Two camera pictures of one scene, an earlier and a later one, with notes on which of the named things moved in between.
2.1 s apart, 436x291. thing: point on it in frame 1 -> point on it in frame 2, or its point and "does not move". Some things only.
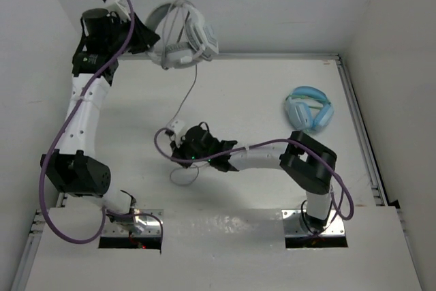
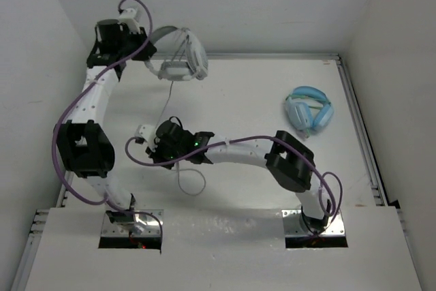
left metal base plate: x=152 y=226 does not move
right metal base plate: x=291 y=225 does not move
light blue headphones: x=308 y=108 does not move
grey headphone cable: x=177 y=116 -> x=178 y=163
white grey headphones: x=201 y=43 -> x=196 y=68
